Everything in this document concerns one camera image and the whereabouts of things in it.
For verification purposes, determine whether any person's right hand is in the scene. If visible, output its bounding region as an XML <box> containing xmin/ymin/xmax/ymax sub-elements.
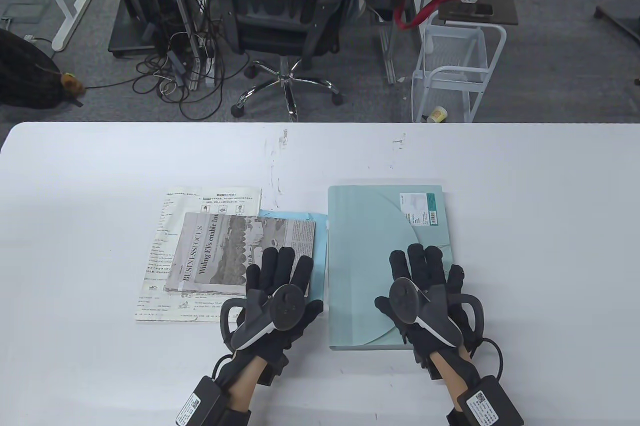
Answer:
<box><xmin>375</xmin><ymin>244</ymin><xmax>476</xmax><ymax>364</ymax></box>

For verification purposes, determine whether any person's left hand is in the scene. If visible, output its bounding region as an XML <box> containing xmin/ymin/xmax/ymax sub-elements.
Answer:
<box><xmin>227</xmin><ymin>247</ymin><xmax>325</xmax><ymax>367</ymax></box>

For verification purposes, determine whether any blue paper document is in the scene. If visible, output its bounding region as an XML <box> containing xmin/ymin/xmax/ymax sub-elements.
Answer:
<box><xmin>257</xmin><ymin>210</ymin><xmax>329</xmax><ymax>303</ymax></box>

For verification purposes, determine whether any light green accordion folder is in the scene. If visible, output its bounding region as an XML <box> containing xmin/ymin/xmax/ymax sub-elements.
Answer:
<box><xmin>326</xmin><ymin>185</ymin><xmax>457</xmax><ymax>351</ymax></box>

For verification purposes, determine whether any newspaper document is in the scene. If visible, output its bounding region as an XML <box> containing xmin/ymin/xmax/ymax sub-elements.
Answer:
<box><xmin>162</xmin><ymin>211</ymin><xmax>317</xmax><ymax>297</ymax></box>

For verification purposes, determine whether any printed worksheet document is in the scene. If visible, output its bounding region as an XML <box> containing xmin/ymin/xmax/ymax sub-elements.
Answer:
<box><xmin>134</xmin><ymin>188</ymin><xmax>263</xmax><ymax>323</ymax></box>

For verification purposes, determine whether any person's right forearm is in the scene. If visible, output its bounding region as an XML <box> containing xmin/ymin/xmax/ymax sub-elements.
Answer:
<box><xmin>431</xmin><ymin>351</ymin><xmax>473</xmax><ymax>409</ymax></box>

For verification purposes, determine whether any black and white controller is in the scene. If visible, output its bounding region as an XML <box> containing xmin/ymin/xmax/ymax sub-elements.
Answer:
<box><xmin>220</xmin><ymin>284</ymin><xmax>306</xmax><ymax>351</ymax></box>
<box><xmin>389</xmin><ymin>278</ymin><xmax>486</xmax><ymax>348</ymax></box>

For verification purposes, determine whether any black labelled wrist box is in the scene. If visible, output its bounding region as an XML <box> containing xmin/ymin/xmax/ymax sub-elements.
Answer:
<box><xmin>175</xmin><ymin>377</ymin><xmax>232</xmax><ymax>426</ymax></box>
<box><xmin>457</xmin><ymin>376</ymin><xmax>524</xmax><ymax>426</ymax></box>

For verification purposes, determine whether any black smartphone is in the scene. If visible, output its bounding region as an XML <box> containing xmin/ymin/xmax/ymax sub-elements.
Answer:
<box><xmin>446</xmin><ymin>3</ymin><xmax>493</xmax><ymax>16</ymax></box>

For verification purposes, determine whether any brown plush toy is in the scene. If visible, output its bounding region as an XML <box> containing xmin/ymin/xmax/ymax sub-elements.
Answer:
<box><xmin>60</xmin><ymin>73</ymin><xmax>86</xmax><ymax>95</ymax></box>

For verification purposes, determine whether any black stand base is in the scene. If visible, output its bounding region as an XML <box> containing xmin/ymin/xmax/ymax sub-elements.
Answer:
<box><xmin>594</xmin><ymin>0</ymin><xmax>640</xmax><ymax>49</ymax></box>

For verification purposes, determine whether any black backpack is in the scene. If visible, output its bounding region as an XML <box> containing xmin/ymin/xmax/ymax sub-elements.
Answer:
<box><xmin>0</xmin><ymin>28</ymin><xmax>83</xmax><ymax>109</ymax></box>

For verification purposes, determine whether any grey floor hatch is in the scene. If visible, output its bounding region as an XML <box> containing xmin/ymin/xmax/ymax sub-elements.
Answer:
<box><xmin>0</xmin><ymin>3</ymin><xmax>48</xmax><ymax>24</ymax></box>

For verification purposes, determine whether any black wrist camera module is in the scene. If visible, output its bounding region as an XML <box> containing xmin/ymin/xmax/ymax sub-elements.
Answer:
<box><xmin>257</xmin><ymin>359</ymin><xmax>288</xmax><ymax>387</ymax></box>
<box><xmin>414</xmin><ymin>346</ymin><xmax>446</xmax><ymax>383</ymax></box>

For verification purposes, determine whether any black glove cable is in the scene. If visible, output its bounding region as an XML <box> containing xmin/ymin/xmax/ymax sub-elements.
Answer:
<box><xmin>211</xmin><ymin>354</ymin><xmax>236</xmax><ymax>382</ymax></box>
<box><xmin>475</xmin><ymin>339</ymin><xmax>503</xmax><ymax>378</ymax></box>

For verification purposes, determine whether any aluminium frame foot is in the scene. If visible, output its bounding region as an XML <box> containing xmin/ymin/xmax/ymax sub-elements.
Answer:
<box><xmin>379</xmin><ymin>26</ymin><xmax>398</xmax><ymax>84</ymax></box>

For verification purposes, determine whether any tangle of black cables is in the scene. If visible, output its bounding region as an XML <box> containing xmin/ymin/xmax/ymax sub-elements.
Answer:
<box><xmin>132</xmin><ymin>31</ymin><xmax>248</xmax><ymax>119</ymax></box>

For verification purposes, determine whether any white wire rolling cart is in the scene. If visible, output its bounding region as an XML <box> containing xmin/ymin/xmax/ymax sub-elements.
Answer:
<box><xmin>411</xmin><ymin>20</ymin><xmax>507</xmax><ymax>123</ymax></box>

